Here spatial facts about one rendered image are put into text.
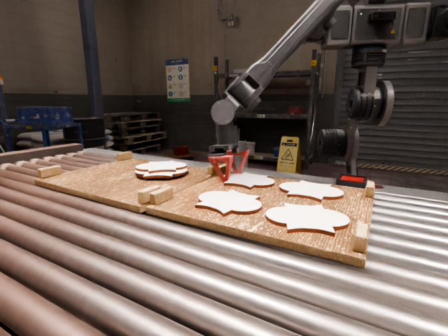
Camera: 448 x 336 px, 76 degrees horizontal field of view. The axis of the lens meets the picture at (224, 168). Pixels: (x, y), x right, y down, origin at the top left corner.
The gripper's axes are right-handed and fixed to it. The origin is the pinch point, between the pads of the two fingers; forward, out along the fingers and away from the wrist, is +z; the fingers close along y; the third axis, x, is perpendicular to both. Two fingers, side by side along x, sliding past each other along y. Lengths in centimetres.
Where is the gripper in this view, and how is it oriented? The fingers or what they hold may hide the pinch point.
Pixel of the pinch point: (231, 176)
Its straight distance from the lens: 78.4
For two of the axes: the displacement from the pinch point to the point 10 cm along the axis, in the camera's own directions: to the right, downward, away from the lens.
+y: 4.9, -2.0, 8.5
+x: -8.7, 0.1, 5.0
